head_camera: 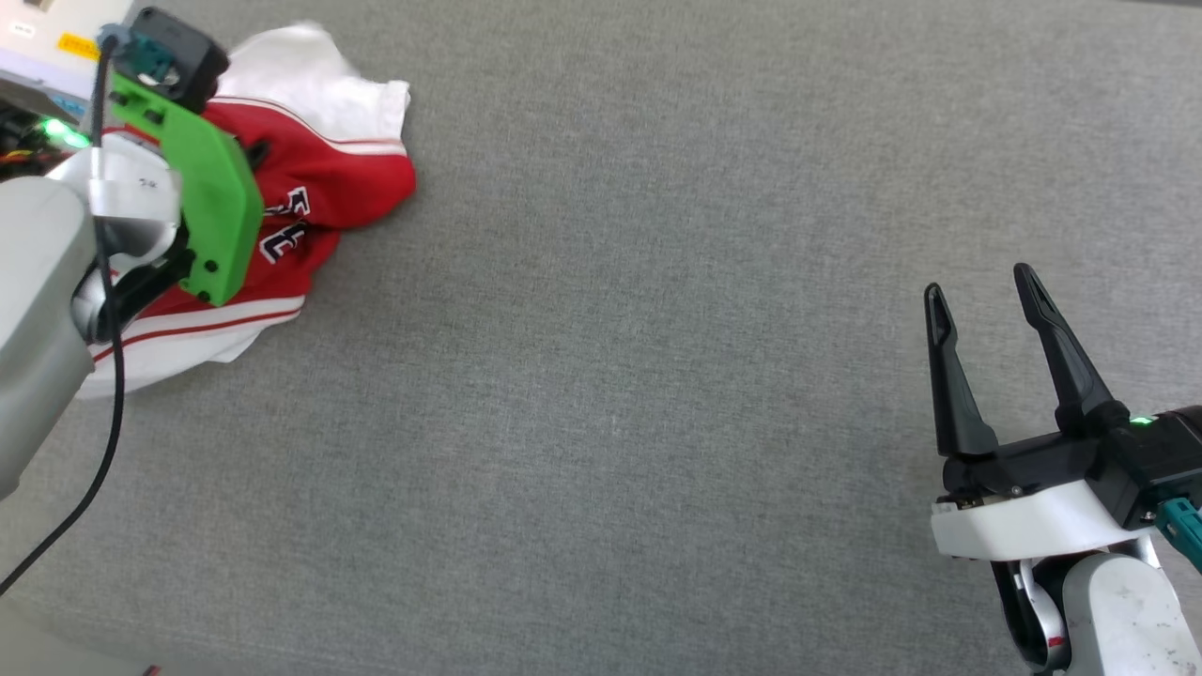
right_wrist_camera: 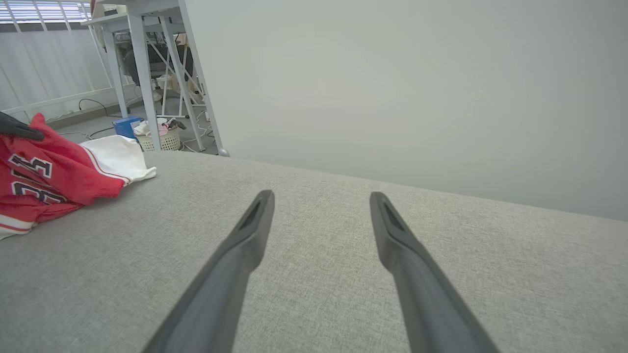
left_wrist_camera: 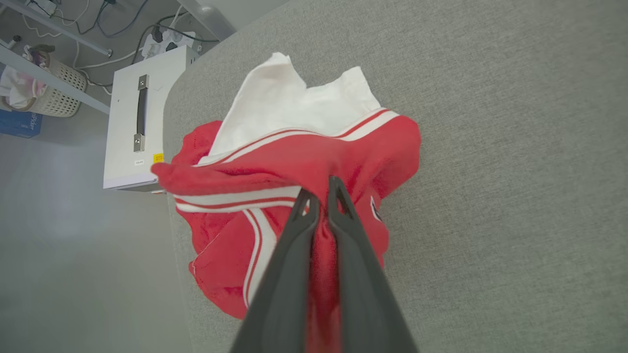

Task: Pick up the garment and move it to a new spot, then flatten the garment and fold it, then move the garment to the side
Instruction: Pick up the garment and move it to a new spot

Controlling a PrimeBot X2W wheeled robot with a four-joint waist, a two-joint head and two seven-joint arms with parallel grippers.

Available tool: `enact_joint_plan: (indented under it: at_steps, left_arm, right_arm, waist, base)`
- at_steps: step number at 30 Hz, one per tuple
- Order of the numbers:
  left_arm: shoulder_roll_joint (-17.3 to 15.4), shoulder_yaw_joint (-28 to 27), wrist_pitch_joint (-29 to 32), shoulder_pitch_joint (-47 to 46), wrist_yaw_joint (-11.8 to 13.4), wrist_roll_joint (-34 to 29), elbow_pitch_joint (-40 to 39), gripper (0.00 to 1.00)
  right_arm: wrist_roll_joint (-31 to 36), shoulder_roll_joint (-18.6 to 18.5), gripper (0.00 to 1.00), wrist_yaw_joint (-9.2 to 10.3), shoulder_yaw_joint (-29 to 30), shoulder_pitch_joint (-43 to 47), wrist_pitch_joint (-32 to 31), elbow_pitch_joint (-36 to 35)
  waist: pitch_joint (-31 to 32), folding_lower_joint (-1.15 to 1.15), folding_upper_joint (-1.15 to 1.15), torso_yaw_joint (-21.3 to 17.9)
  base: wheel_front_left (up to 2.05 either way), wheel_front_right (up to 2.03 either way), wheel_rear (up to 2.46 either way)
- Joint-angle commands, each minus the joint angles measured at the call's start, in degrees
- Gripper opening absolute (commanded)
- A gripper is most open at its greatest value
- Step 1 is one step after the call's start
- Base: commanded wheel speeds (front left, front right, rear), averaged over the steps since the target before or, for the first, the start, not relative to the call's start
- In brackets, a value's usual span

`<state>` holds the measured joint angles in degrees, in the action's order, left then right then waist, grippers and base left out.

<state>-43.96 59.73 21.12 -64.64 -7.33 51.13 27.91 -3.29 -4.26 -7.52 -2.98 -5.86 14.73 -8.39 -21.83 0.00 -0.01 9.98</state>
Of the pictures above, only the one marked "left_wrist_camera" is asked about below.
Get pale clothes in basket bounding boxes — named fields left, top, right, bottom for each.
left=0, top=66, right=47, bottom=109

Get red and white jersey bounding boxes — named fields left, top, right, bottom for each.
left=151, top=51, right=422, bottom=353

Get grey metal leg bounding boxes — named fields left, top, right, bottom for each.
left=177, top=0, right=237, bottom=42

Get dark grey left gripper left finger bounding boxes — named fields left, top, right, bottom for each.
left=230, top=189, right=320, bottom=353

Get white power strip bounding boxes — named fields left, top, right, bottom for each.
left=141, top=29, right=197, bottom=62

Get dark blue cable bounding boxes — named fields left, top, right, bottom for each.
left=96, top=0, right=149, bottom=38

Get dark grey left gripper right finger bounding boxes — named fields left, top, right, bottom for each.
left=327, top=176, right=420, bottom=353

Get blue cardboard box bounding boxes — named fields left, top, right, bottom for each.
left=0, top=109, right=43, bottom=139

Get white power cable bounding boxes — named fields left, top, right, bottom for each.
left=73, top=42, right=144, bottom=70

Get beige woven laundry basket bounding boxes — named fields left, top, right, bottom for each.
left=0, top=47, right=88, bottom=118

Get black and steel case handle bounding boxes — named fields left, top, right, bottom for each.
left=133, top=75, right=149, bottom=152

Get thin grey metal frame bar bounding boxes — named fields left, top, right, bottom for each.
left=0, top=0, right=113, bottom=57

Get black power cable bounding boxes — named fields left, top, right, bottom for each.
left=130, top=14, right=220, bottom=64

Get white metal case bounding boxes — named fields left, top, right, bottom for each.
left=103, top=46, right=199, bottom=192

